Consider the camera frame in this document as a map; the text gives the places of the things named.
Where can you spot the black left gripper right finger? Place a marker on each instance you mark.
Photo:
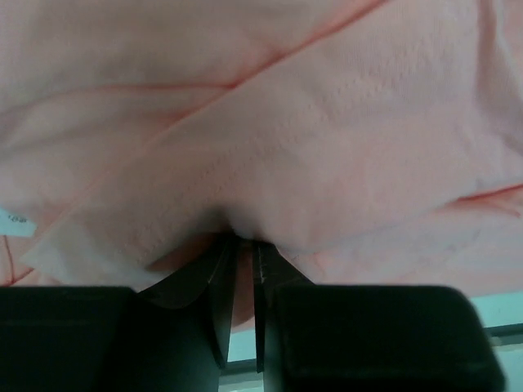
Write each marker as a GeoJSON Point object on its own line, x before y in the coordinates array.
{"type": "Point", "coordinates": [312, 337]}

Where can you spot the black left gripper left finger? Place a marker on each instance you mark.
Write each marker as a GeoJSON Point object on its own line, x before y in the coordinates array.
{"type": "Point", "coordinates": [173, 336]}

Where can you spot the salmon pink t shirt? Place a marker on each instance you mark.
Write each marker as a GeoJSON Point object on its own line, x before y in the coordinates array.
{"type": "Point", "coordinates": [369, 141]}

